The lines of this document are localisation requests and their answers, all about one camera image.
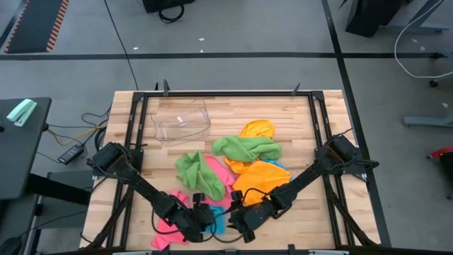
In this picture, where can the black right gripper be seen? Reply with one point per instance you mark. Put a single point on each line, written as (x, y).
(249, 217)

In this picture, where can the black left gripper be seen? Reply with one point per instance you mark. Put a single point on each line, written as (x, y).
(202, 219)

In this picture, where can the blue microfiber towel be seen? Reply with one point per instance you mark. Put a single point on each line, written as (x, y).
(277, 163)
(220, 222)

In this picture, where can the orange microfiber towel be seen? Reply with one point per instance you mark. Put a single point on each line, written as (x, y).
(263, 177)
(258, 128)

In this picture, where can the green microfiber towel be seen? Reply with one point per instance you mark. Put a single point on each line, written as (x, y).
(247, 148)
(198, 173)

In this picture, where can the clear plastic bin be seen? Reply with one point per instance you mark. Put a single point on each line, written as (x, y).
(180, 122)

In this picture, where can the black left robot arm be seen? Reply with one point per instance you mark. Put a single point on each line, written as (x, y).
(109, 157)

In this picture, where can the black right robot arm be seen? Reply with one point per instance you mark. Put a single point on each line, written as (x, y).
(338, 152)

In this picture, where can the pink microfiber towel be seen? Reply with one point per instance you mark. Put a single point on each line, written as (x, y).
(166, 241)
(221, 173)

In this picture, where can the black power adapter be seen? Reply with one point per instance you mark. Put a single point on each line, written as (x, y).
(70, 154)

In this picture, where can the black side table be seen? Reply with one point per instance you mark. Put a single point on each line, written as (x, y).
(21, 159)

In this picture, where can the red and black stool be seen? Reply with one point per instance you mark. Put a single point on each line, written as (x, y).
(440, 152)

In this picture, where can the grey desk foot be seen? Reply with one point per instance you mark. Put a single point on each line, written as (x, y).
(428, 121)

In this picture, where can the mint green stapler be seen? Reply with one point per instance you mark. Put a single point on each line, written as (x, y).
(21, 112)

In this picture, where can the black equipment box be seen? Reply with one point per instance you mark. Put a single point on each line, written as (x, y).
(166, 4)

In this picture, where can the black caster wheel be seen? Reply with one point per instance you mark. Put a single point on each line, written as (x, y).
(434, 84)

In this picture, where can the black cabinet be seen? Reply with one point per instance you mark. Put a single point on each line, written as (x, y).
(371, 16)

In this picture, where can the black mat with orange edge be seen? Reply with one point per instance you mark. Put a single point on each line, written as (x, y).
(35, 25)

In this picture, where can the grey desk leg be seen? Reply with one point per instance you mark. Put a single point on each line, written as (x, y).
(421, 25)

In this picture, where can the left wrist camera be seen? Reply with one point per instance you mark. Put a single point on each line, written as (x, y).
(199, 199)

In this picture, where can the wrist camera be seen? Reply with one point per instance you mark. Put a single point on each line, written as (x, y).
(199, 199)
(237, 196)

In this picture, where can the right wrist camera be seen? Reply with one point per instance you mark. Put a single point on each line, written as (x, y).
(237, 196)

